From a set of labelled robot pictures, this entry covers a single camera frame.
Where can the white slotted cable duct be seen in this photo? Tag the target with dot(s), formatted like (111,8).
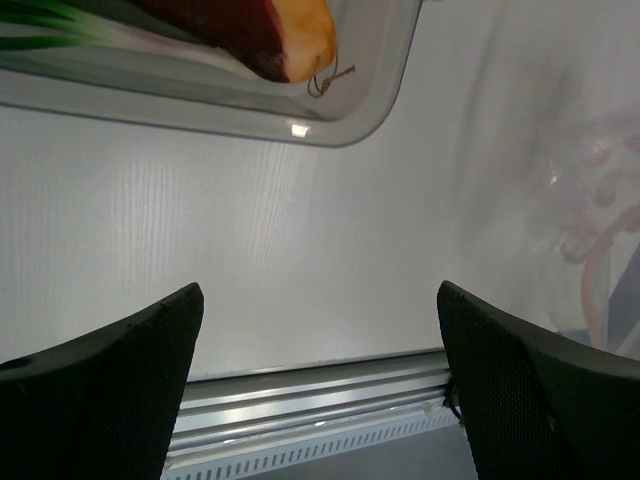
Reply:
(238,460)

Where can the clear zip top bag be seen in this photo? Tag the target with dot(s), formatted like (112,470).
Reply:
(546,173)

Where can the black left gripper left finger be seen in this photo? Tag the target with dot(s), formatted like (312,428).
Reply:
(103,405)

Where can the clear plastic food bin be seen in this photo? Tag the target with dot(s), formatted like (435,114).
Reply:
(138,88)

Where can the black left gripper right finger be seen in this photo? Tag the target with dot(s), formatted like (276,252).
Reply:
(534,404)

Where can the green onion stalks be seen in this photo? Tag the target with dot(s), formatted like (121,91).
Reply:
(67,26)

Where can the red yellow mango slice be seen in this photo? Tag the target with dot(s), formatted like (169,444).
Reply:
(280,41)

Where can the aluminium table edge rail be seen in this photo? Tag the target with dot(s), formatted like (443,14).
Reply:
(226,410)

